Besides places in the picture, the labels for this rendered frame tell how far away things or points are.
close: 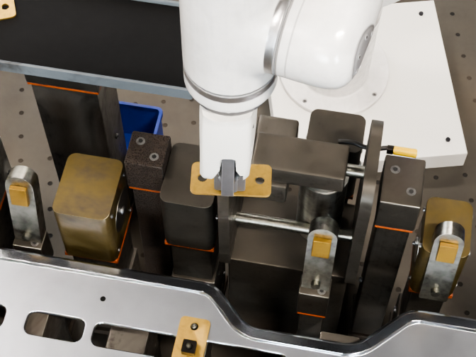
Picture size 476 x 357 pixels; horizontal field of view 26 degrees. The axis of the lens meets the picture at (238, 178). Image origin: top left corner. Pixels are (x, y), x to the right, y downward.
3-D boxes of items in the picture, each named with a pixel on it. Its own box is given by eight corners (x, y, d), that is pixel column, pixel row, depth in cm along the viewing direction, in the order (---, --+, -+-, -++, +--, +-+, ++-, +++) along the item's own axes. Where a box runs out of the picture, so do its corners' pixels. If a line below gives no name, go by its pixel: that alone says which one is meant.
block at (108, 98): (66, 223, 170) (17, 54, 131) (79, 182, 174) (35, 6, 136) (126, 232, 169) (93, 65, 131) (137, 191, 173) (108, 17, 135)
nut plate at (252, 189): (189, 194, 107) (189, 188, 106) (192, 163, 109) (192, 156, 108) (270, 197, 107) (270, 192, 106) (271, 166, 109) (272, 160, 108)
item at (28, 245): (47, 331, 160) (11, 244, 135) (52, 314, 161) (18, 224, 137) (71, 336, 160) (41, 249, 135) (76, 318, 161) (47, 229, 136)
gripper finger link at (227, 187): (223, 119, 94) (225, 112, 100) (219, 202, 96) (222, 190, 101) (236, 120, 94) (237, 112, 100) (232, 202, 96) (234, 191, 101)
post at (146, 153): (147, 296, 163) (123, 161, 129) (154, 268, 166) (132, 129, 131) (178, 302, 163) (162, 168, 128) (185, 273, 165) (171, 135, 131)
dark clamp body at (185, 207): (172, 323, 161) (156, 200, 128) (188, 256, 167) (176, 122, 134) (218, 331, 160) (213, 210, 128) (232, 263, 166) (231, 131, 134)
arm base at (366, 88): (273, 30, 183) (276, -36, 167) (377, 21, 184) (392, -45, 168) (286, 123, 175) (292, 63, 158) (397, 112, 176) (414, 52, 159)
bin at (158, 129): (91, 176, 175) (83, 146, 167) (105, 127, 180) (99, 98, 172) (154, 186, 174) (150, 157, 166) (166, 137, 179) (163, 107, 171)
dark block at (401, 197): (347, 336, 159) (379, 201, 123) (353, 296, 163) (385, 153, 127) (380, 342, 159) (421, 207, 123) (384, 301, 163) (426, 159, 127)
